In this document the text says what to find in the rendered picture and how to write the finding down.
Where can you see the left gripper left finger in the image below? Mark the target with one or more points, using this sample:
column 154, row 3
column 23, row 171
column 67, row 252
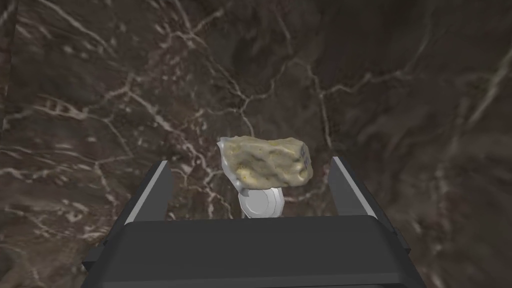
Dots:
column 154, row 192

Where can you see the beige bread loaf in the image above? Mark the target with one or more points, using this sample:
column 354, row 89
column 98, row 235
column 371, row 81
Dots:
column 266, row 162

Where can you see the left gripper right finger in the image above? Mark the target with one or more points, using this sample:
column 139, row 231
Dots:
column 348, row 191

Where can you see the white round lid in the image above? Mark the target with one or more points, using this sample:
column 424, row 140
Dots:
column 260, row 202

